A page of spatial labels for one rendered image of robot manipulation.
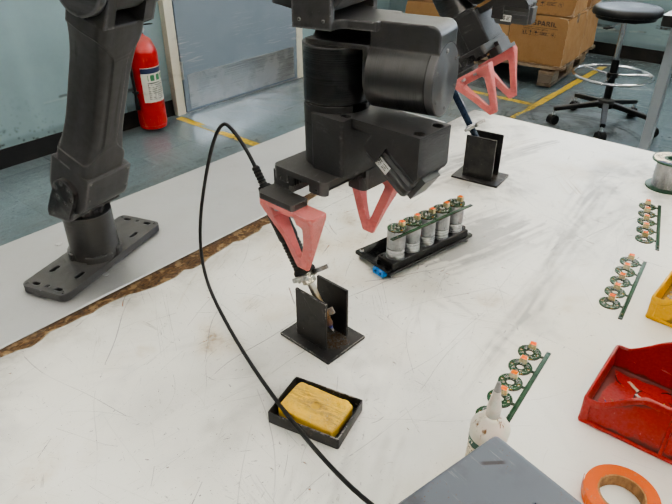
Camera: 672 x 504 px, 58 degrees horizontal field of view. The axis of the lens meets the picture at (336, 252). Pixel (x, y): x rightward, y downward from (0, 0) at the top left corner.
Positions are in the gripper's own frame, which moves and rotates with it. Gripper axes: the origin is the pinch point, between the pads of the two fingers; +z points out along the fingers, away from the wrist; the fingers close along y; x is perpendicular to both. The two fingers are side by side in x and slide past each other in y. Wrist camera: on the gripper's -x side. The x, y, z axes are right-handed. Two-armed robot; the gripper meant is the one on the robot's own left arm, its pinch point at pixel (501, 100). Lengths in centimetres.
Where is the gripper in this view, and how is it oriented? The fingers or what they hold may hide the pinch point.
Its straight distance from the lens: 104.6
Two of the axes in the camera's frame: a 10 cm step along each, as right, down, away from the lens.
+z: 4.8, 8.6, 1.8
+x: -7.0, 2.6, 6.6
